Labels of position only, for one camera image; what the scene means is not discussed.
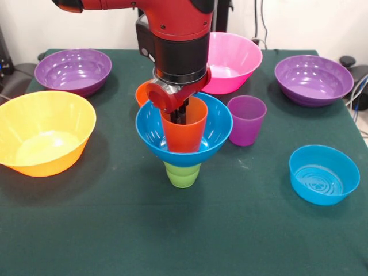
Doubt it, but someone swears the pink plastic bowl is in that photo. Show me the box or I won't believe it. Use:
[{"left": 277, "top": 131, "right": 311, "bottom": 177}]
[{"left": 204, "top": 32, "right": 263, "bottom": 95}]

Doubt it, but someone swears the orange plastic cup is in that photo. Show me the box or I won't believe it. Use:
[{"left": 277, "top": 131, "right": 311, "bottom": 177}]
[{"left": 160, "top": 95, "right": 209, "bottom": 153}]

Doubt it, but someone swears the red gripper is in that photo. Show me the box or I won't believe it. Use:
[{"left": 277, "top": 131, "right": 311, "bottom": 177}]
[{"left": 145, "top": 68, "right": 213, "bottom": 125}]

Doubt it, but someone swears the low blue plastic bowl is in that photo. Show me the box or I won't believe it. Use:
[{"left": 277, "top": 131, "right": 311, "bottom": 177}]
[{"left": 289, "top": 144, "right": 361, "bottom": 206}]

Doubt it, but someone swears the purple plastic bowl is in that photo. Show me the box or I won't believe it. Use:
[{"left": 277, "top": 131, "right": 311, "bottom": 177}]
[
  {"left": 274, "top": 55, "right": 355, "bottom": 108},
  {"left": 34, "top": 48, "right": 113, "bottom": 98}
]

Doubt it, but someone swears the dark green table cloth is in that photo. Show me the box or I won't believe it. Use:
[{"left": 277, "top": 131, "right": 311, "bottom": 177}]
[{"left": 0, "top": 48, "right": 368, "bottom": 276}]

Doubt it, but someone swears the white cable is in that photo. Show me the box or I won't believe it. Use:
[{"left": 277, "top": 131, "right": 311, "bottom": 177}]
[{"left": 344, "top": 74, "right": 368, "bottom": 108}]

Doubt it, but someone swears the deep blue plastic bowl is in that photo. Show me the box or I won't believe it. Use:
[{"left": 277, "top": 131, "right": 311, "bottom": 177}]
[{"left": 135, "top": 91, "right": 233, "bottom": 168}]

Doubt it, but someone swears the grey wall cable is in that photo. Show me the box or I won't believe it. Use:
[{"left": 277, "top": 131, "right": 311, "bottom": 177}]
[{"left": 260, "top": 0, "right": 269, "bottom": 45}]

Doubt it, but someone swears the blue cable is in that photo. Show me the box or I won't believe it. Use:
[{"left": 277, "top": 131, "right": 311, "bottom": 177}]
[{"left": 352, "top": 73, "right": 368, "bottom": 112}]

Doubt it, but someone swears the purple plastic cup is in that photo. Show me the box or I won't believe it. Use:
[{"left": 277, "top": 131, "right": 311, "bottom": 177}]
[{"left": 229, "top": 95, "right": 267, "bottom": 147}]

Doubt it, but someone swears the black round knob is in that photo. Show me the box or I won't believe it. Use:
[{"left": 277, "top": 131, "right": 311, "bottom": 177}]
[{"left": 339, "top": 56, "right": 357, "bottom": 69}]

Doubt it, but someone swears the black device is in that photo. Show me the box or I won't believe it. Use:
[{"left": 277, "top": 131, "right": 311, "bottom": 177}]
[{"left": 0, "top": 25, "right": 15, "bottom": 78}]

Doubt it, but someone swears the green plastic cup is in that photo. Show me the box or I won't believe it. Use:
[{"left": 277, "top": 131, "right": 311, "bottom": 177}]
[{"left": 163, "top": 160, "right": 202, "bottom": 189}]

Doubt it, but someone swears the yellow plastic bowl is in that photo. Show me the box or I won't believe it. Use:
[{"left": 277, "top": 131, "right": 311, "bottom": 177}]
[{"left": 0, "top": 90, "right": 97, "bottom": 178}]

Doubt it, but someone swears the orange plastic bowl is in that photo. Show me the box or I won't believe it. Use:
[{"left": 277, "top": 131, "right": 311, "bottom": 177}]
[{"left": 135, "top": 80, "right": 153, "bottom": 109}]

